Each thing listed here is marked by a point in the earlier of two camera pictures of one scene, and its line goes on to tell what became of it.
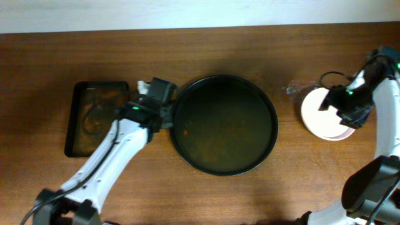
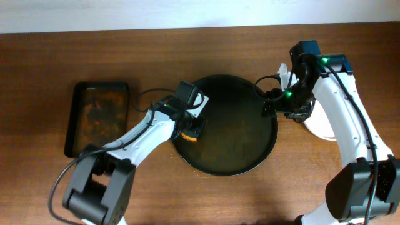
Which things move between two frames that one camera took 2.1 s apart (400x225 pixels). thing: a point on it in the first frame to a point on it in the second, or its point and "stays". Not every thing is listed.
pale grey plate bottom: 325,124 stays
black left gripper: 165,113 to 197,127
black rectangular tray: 94,107 stays
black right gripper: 339,106 to 269,104
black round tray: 224,125 stays
